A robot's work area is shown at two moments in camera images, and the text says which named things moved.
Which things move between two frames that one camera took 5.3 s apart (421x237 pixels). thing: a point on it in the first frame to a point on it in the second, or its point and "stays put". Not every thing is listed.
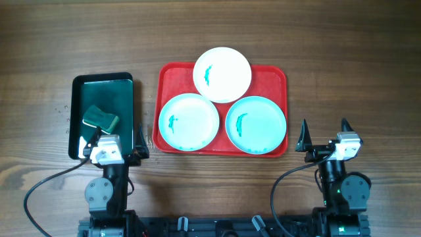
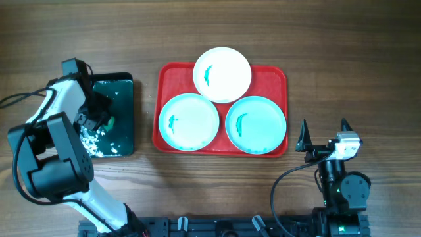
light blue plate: x=255 y=125 stays put
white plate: x=222 y=75 stays put
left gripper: x=134 y=159 to x=106 y=106
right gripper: x=303 y=145 stays put
